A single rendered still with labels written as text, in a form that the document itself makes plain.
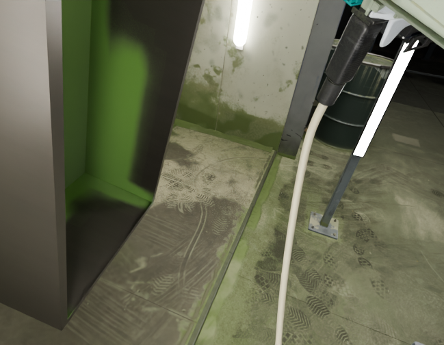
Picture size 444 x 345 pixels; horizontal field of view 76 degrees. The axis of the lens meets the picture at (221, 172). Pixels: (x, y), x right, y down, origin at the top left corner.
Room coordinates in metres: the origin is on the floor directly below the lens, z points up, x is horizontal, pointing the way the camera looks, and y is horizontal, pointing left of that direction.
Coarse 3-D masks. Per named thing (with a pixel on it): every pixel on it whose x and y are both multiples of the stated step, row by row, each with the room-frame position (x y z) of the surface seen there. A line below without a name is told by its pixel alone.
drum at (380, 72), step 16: (368, 64) 2.70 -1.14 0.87; (352, 80) 2.74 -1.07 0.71; (368, 80) 2.69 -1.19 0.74; (352, 96) 2.71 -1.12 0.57; (368, 96) 2.69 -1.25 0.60; (336, 112) 2.76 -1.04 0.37; (352, 112) 2.70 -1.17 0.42; (368, 112) 2.71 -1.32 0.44; (320, 128) 2.85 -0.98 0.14; (336, 128) 2.73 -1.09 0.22; (352, 128) 2.69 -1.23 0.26; (336, 144) 2.70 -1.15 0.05; (352, 144) 2.70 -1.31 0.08
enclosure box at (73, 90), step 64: (0, 0) 0.35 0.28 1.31; (64, 0) 0.87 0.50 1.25; (128, 0) 0.97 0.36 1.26; (192, 0) 0.94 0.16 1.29; (0, 64) 0.35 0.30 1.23; (64, 64) 0.88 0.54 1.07; (128, 64) 0.97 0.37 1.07; (0, 128) 0.36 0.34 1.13; (64, 128) 0.88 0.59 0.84; (128, 128) 0.98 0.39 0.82; (0, 192) 0.37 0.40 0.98; (64, 192) 0.37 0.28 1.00; (128, 192) 0.98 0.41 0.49; (0, 256) 0.39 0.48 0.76; (64, 256) 0.38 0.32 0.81; (64, 320) 0.39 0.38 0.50
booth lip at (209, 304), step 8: (272, 160) 2.21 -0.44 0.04; (264, 176) 1.94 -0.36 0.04; (256, 192) 1.70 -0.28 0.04; (256, 200) 1.62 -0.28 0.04; (248, 216) 1.43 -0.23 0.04; (240, 232) 1.27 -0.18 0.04; (232, 248) 1.13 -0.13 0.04; (232, 256) 1.08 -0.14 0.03; (224, 264) 1.01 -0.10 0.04; (224, 272) 0.96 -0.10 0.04; (216, 280) 0.90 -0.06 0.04; (216, 288) 0.86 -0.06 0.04; (208, 304) 0.76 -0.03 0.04; (208, 312) 0.73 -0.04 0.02; (200, 320) 0.68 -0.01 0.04; (200, 328) 0.65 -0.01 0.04; (192, 336) 0.61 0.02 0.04; (192, 344) 0.57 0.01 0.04
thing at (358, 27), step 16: (368, 0) 0.39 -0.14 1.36; (384, 0) 0.37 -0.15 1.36; (400, 0) 0.35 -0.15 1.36; (416, 0) 0.34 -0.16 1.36; (432, 0) 0.32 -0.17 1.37; (352, 16) 0.42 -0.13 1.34; (368, 16) 0.39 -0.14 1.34; (400, 16) 0.35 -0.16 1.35; (416, 16) 0.34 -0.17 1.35; (432, 16) 0.32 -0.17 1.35; (352, 32) 0.41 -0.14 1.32; (368, 32) 0.40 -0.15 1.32; (432, 32) 0.32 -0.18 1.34; (336, 48) 0.43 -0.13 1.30; (352, 48) 0.41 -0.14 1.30; (368, 48) 0.42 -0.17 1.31; (336, 64) 0.43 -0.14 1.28; (352, 64) 0.42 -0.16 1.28; (336, 80) 0.43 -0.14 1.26; (320, 96) 0.45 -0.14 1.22; (336, 96) 0.44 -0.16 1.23
